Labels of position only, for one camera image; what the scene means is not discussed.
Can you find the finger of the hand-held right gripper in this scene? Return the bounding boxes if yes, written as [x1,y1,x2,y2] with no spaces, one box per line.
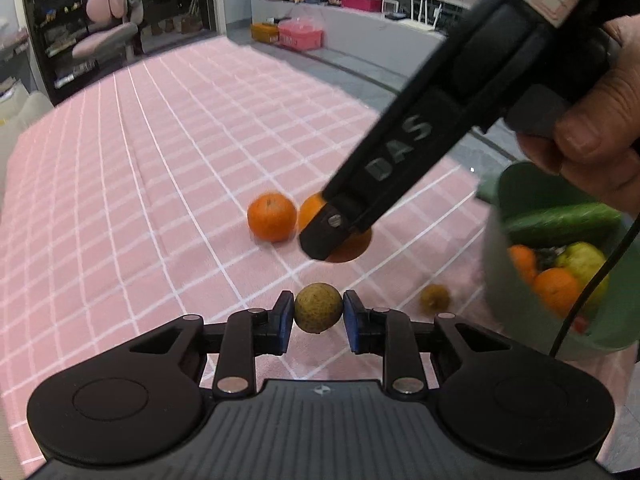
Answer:
[299,199,373,262]

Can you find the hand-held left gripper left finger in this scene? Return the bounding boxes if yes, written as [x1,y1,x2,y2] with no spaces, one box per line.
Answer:
[129,291,295,396]

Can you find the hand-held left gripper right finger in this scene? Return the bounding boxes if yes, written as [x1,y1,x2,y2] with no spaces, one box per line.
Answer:
[342,290,511,396]

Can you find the orange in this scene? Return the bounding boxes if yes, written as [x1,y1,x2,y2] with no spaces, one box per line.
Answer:
[247,192,298,244]
[297,193,373,264]
[531,267,582,318]
[507,244,538,286]

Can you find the brown longan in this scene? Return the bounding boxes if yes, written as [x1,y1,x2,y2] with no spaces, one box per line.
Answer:
[294,283,344,334]
[419,283,451,317]

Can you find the green colander bowl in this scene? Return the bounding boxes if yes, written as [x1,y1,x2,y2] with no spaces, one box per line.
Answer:
[477,160,640,361]

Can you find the green cucumber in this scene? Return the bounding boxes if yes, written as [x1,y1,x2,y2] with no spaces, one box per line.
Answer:
[502,202,623,248]

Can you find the yellow-green guava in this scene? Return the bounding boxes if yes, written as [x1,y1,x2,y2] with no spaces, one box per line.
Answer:
[555,241,611,311]

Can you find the person's right hand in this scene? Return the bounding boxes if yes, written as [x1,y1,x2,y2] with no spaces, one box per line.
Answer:
[515,15,640,218]

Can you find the white router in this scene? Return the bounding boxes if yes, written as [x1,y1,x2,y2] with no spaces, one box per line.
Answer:
[400,0,443,28]

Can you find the grey stone television cabinet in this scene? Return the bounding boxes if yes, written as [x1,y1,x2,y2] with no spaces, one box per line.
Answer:
[250,0,481,68]

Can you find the pink box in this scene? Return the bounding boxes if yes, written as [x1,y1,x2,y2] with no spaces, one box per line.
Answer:
[277,17,324,52]

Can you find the pink checked tablecloth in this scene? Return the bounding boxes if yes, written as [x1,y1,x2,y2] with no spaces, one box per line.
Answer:
[0,37,506,466]

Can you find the orange box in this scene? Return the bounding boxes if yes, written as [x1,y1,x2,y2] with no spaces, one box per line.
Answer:
[250,21,281,45]

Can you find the shoes on floor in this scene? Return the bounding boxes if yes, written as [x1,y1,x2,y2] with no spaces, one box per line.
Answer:
[150,0,203,37]

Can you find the pink office chair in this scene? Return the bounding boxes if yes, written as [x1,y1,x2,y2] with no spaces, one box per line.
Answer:
[72,0,146,61]

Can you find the dark shelf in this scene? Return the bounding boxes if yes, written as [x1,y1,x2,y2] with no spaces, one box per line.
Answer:
[25,0,106,96]

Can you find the black cable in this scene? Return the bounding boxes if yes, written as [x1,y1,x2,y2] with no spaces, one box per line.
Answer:
[547,217,640,358]

